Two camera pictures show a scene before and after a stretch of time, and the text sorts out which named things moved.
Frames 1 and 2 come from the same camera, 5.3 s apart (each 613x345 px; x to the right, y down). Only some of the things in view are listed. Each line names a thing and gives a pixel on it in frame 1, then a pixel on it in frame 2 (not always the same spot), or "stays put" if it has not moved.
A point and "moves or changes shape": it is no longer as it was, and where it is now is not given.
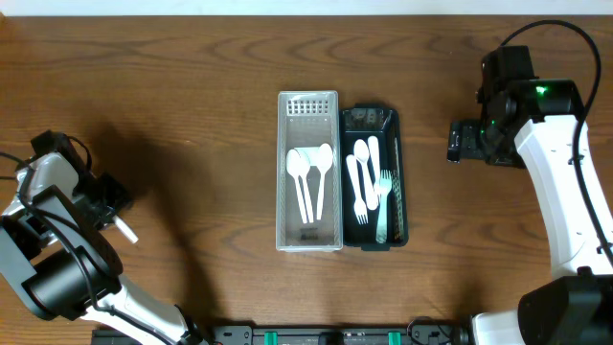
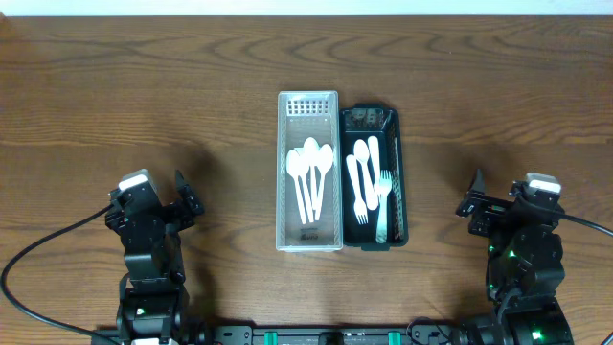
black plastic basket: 362,122 stays put
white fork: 360,203 stays put
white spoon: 361,152 stays put
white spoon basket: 325,159 stays put
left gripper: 121,195 → 183,218
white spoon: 293,164 stays put
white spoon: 128,233 moves or changes shape
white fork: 385,186 stays put
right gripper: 463,140 → 491,212
